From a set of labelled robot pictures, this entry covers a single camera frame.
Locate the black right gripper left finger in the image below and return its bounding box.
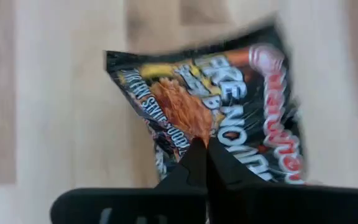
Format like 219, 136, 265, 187
154, 137, 208, 195

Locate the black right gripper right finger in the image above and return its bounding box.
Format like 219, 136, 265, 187
206, 137, 275, 195

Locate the black Fire Noodle packet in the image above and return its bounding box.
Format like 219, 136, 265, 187
105, 26, 306, 186

